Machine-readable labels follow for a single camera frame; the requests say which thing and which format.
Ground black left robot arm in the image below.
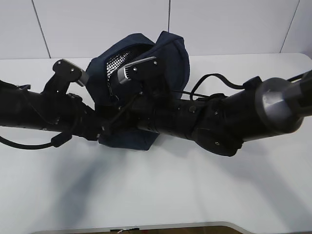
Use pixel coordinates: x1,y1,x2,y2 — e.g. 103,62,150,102
0,81,102,141

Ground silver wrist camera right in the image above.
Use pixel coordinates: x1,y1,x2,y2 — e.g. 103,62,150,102
117,57,166,84

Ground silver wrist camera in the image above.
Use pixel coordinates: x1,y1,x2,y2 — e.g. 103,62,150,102
52,59,89,87
117,57,166,84

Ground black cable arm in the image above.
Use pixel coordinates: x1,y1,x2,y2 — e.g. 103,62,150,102
174,73,247,100
0,133,73,150

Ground dark blue lunch bag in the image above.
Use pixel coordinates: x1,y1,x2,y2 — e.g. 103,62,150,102
86,31,191,151

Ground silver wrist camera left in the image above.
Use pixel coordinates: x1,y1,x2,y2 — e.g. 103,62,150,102
52,59,89,87

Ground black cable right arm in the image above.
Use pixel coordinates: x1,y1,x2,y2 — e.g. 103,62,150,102
174,73,247,100

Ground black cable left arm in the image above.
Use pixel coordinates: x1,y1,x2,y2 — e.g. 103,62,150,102
0,133,73,150

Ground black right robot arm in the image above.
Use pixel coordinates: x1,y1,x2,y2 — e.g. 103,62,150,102
99,71,312,156

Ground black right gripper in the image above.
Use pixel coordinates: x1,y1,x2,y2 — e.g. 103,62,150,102
101,95,180,137

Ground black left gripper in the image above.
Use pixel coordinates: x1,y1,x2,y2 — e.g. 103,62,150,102
67,93,102,141

